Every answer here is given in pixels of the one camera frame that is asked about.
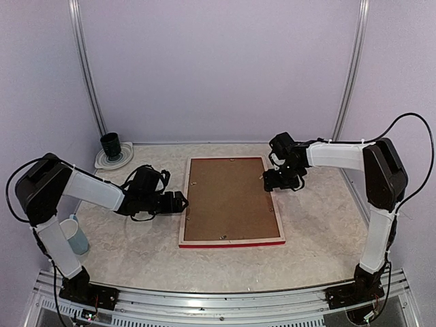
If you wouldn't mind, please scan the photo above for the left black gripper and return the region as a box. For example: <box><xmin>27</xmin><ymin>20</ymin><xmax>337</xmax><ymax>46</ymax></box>
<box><xmin>141</xmin><ymin>191</ymin><xmax>188</xmax><ymax>215</ymax></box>

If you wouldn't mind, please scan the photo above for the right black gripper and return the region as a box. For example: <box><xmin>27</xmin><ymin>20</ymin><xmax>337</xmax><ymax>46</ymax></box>
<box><xmin>264</xmin><ymin>161</ymin><xmax>304</xmax><ymax>191</ymax></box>

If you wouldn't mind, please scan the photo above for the red wooden picture frame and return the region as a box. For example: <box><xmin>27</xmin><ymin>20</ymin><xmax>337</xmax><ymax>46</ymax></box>
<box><xmin>178</xmin><ymin>155</ymin><xmax>287</xmax><ymax>249</ymax></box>

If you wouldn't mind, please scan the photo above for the brown backing board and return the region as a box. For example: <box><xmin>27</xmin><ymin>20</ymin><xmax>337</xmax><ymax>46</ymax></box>
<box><xmin>183</xmin><ymin>157</ymin><xmax>281</xmax><ymax>240</ymax></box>

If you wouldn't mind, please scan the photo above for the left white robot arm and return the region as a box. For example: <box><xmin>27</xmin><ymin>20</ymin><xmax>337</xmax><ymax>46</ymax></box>
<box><xmin>14</xmin><ymin>153</ymin><xmax>189</xmax><ymax>311</ymax></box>

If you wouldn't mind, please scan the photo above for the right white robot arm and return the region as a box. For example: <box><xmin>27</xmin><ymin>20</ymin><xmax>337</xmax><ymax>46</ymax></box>
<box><xmin>263</xmin><ymin>132</ymin><xmax>408</xmax><ymax>309</ymax></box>

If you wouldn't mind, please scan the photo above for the white round plate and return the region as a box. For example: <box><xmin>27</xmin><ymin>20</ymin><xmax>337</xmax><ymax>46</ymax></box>
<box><xmin>94</xmin><ymin>142</ymin><xmax>134</xmax><ymax>170</ymax></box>

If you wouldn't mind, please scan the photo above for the black cup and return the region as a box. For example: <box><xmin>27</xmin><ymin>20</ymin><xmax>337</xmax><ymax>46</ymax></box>
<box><xmin>99</xmin><ymin>132</ymin><xmax>121</xmax><ymax>161</ymax></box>

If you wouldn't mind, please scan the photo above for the light blue paper cup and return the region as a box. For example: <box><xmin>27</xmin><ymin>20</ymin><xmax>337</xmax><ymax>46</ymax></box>
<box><xmin>60</xmin><ymin>215</ymin><xmax>89</xmax><ymax>255</ymax></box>

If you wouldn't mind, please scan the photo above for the front aluminium rail base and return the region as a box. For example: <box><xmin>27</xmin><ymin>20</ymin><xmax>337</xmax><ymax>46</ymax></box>
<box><xmin>20</xmin><ymin>268</ymin><xmax>422</xmax><ymax>327</ymax></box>

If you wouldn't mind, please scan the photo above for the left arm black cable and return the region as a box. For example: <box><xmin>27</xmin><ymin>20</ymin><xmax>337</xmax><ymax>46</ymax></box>
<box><xmin>5</xmin><ymin>155</ymin><xmax>74</xmax><ymax>327</ymax></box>

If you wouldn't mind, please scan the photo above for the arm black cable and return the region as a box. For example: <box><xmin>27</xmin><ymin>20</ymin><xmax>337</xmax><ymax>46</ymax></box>
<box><xmin>5</xmin><ymin>155</ymin><xmax>74</xmax><ymax>327</ymax></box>
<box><xmin>316</xmin><ymin>113</ymin><xmax>433</xmax><ymax>212</ymax></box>

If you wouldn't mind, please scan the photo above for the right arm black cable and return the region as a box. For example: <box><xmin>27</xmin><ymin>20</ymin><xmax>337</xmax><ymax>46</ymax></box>
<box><xmin>316</xmin><ymin>113</ymin><xmax>433</xmax><ymax>212</ymax></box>

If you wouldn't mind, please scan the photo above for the right aluminium corner post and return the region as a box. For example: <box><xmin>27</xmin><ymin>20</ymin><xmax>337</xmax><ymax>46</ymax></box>
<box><xmin>332</xmin><ymin>0</ymin><xmax>370</xmax><ymax>141</ymax></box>

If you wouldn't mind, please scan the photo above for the aluminium corner post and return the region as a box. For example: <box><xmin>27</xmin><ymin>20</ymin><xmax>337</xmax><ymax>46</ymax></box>
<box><xmin>332</xmin><ymin>0</ymin><xmax>370</xmax><ymax>141</ymax></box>
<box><xmin>68</xmin><ymin>0</ymin><xmax>107</xmax><ymax>136</ymax></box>

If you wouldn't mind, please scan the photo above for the left aluminium corner post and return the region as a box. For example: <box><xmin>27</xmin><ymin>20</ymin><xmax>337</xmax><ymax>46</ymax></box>
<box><xmin>68</xmin><ymin>0</ymin><xmax>107</xmax><ymax>136</ymax></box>

